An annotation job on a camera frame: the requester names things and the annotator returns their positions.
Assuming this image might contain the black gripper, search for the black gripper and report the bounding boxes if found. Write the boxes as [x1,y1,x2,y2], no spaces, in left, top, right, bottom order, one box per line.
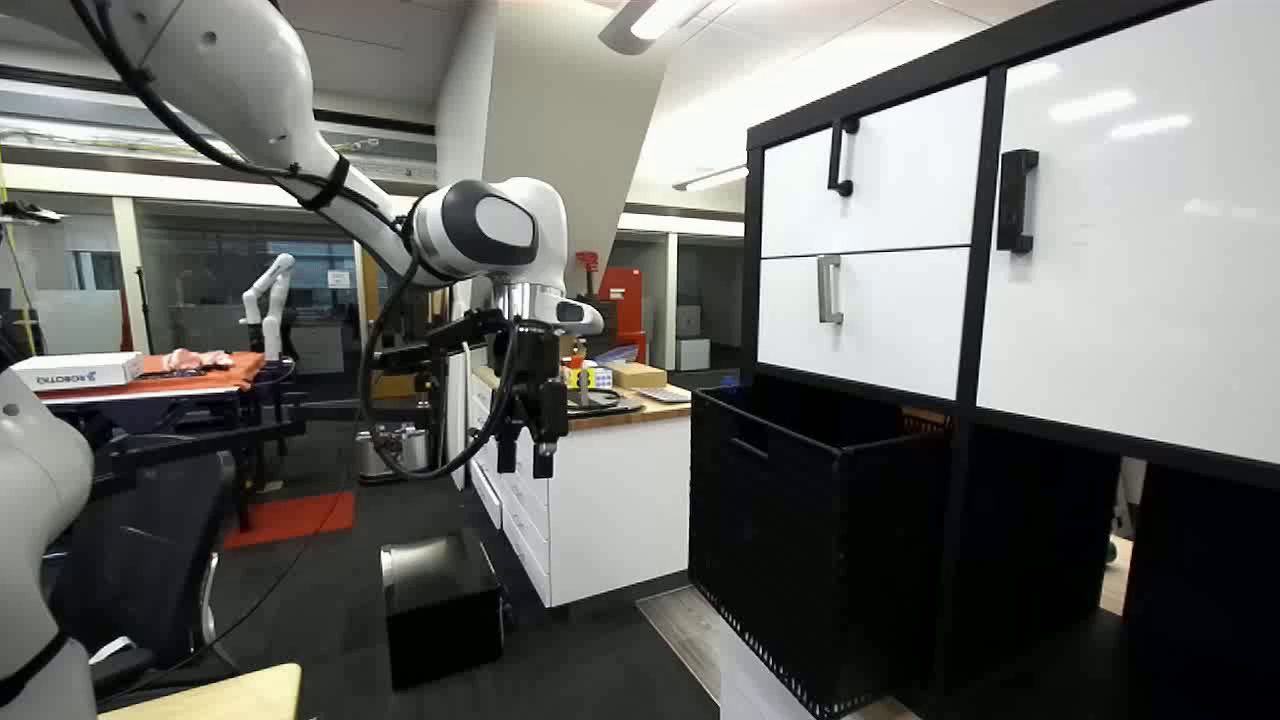
[489,321,574,485]

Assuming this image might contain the black fabric basket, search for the black fabric basket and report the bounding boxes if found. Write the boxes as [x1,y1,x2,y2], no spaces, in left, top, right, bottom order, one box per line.
[688,376,955,720]

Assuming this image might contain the white kitchen counter cabinet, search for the white kitchen counter cabinet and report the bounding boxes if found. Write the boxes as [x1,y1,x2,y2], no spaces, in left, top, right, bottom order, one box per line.
[464,361,696,614]

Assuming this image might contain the cardboard box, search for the cardboard box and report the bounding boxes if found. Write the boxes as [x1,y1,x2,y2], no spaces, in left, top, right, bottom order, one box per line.
[607,361,670,395]

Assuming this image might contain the small black box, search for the small black box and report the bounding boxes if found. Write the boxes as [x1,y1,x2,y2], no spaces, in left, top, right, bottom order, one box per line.
[375,528,506,696]

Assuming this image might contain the red fire cabinet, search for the red fire cabinet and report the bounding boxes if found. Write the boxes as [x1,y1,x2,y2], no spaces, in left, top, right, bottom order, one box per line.
[594,266,653,365]

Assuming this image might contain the red floor mat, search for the red floor mat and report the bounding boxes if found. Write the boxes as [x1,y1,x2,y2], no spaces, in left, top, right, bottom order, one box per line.
[218,488,360,557]

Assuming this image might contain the red work table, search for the red work table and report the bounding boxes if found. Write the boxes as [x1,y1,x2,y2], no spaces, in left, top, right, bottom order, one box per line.
[34,350,298,538]

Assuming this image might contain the light wooden board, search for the light wooden board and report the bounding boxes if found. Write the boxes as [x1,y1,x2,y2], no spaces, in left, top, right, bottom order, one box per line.
[96,660,308,720]

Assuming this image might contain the ceiling light fixture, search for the ceiling light fixture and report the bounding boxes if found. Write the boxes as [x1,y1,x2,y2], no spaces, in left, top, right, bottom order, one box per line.
[594,0,740,60]

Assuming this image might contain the white flat box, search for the white flat box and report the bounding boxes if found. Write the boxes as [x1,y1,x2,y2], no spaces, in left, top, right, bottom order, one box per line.
[3,350,149,395]

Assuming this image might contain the white cabinet door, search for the white cabinet door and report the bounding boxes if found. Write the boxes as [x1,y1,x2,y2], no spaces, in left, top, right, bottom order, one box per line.
[977,0,1280,468]

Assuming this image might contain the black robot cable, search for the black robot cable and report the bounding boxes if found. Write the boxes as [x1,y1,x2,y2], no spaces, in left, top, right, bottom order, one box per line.
[67,0,529,488]

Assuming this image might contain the white drawer with silver handle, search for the white drawer with silver handle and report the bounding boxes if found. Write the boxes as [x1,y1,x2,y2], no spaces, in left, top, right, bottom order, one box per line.
[755,246,977,405]

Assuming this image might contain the black shelf cabinet frame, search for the black shelf cabinet frame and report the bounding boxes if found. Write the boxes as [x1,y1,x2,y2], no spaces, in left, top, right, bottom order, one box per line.
[740,0,1280,720]

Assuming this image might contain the white drawer with black handle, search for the white drawer with black handle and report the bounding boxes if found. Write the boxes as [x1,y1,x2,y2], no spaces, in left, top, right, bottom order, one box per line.
[755,78,991,260]

